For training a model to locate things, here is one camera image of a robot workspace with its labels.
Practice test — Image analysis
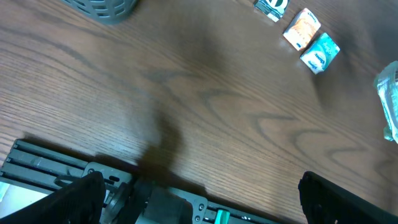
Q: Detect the green tissue pack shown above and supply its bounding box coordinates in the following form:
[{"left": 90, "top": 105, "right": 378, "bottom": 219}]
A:
[{"left": 300, "top": 33, "right": 340, "bottom": 75}]

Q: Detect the dark grey plastic mesh basket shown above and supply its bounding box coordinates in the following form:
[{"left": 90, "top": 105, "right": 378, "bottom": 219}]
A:
[{"left": 62, "top": 0, "right": 139, "bottom": 24}]

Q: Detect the dark green round-logo box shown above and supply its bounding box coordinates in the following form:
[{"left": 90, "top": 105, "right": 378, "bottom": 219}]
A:
[{"left": 254, "top": 0, "right": 290, "bottom": 22}]

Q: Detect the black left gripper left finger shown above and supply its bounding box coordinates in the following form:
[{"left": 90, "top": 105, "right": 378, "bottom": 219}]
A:
[{"left": 1, "top": 171, "right": 106, "bottom": 224}]

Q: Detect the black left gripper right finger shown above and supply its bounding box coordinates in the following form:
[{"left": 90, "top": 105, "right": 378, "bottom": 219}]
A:
[{"left": 298, "top": 171, "right": 397, "bottom": 224}]

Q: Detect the orange tissue pack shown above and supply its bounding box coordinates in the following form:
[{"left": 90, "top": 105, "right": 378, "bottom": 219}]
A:
[{"left": 283, "top": 8, "right": 321, "bottom": 51}]

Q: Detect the teal wipes pack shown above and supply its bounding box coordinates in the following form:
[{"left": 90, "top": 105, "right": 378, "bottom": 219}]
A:
[{"left": 374, "top": 61, "right": 397, "bottom": 142}]

